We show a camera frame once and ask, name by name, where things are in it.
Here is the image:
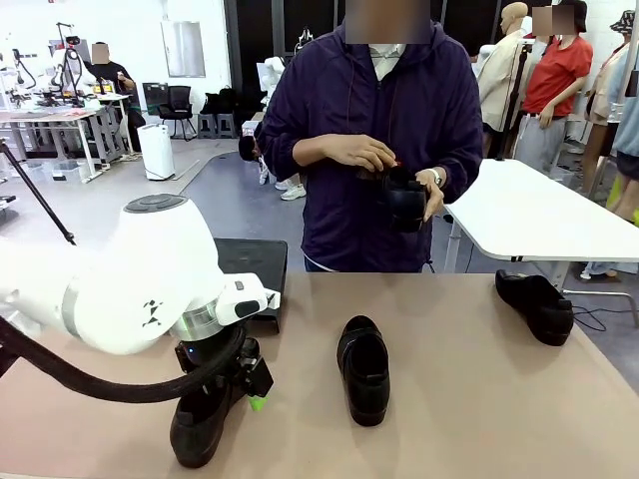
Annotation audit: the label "black monitor panel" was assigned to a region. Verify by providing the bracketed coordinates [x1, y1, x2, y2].
[142, 82, 169, 114]

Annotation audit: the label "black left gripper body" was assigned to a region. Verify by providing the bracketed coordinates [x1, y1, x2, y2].
[174, 336, 263, 395]

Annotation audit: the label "small white lab desk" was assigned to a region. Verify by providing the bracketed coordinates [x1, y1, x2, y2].
[74, 92, 134, 166]

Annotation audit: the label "person's left forearm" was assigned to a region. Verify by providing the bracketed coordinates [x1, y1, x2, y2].
[438, 142, 484, 206]

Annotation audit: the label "person's right hand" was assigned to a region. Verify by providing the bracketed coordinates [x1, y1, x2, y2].
[322, 134, 399, 173]

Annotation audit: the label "white side table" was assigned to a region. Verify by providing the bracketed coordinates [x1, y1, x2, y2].
[442, 158, 639, 316]

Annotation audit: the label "black shoe stand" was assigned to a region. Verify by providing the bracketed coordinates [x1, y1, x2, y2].
[213, 238, 290, 336]

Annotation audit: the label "black buckle leather shoe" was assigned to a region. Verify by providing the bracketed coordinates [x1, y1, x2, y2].
[377, 167, 430, 235]
[494, 268, 575, 347]

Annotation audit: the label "black tripod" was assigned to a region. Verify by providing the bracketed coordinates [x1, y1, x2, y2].
[0, 139, 78, 247]

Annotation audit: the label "mannequin with bucket hat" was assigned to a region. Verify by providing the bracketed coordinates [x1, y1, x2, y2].
[581, 9, 631, 199]

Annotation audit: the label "clear storage box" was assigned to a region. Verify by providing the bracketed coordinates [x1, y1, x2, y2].
[42, 159, 82, 185]

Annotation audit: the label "mannequin in beige coat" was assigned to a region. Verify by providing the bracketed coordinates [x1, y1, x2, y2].
[472, 1, 531, 160]

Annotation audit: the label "mannequin in light blue top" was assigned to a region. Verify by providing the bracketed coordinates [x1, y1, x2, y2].
[609, 44, 639, 221]

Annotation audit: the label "black office chair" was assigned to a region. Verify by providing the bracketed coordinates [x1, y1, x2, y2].
[157, 85, 198, 142]

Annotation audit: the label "person's left hand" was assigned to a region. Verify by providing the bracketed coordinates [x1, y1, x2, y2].
[415, 168, 445, 225]

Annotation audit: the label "large grey lab desk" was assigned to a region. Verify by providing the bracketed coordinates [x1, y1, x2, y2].
[0, 108, 101, 185]

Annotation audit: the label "person in black shirt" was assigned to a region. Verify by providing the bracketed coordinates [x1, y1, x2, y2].
[82, 42, 147, 155]

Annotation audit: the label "brown shoe brush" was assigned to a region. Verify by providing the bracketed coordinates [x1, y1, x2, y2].
[353, 159, 403, 185]

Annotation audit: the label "black tripod pole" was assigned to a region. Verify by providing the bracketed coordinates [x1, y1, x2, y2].
[495, 42, 533, 162]

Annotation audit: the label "person in purple jacket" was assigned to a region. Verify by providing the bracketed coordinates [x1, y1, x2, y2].
[259, 14, 484, 274]

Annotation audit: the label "crouching person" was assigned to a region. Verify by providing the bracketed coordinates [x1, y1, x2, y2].
[238, 119, 307, 203]

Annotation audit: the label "seated person's legs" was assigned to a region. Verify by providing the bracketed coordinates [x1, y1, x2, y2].
[578, 258, 625, 281]

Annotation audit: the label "black floor cable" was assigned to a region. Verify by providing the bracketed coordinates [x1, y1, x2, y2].
[568, 297, 609, 333]

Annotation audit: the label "black woven-texture leather shoe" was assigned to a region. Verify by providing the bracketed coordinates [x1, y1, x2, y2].
[335, 313, 391, 428]
[168, 378, 236, 470]

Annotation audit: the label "white wall panel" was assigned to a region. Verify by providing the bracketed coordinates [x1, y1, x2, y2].
[160, 20, 207, 79]

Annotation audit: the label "black bags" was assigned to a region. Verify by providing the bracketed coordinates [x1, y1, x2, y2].
[199, 85, 237, 116]

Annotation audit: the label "white air purifier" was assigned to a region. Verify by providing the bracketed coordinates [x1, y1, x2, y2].
[136, 124, 176, 182]

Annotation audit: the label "white robot with red head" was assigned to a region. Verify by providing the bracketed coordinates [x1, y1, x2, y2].
[47, 22, 99, 109]

